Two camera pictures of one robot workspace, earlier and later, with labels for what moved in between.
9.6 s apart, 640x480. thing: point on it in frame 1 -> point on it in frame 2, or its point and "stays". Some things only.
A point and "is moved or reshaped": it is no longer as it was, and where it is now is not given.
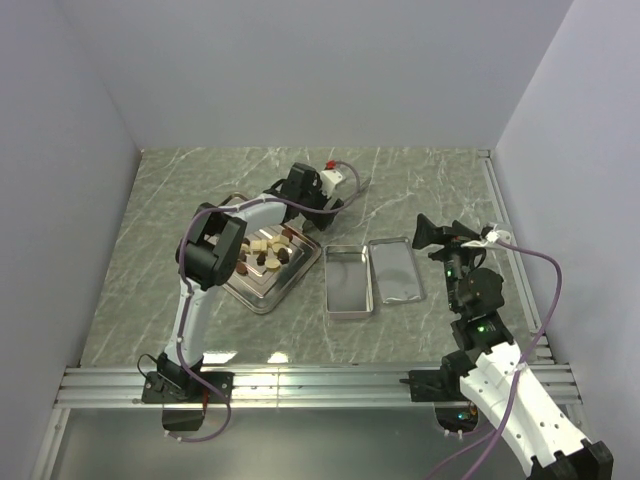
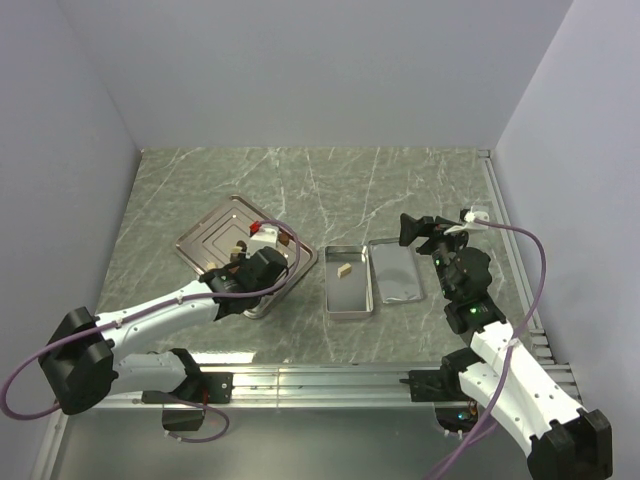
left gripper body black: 316,198 -> 257,301
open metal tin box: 348,276 stays
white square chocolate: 259,245 is moved or reshaped
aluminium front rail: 287,387 stays
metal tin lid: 396,270 stays
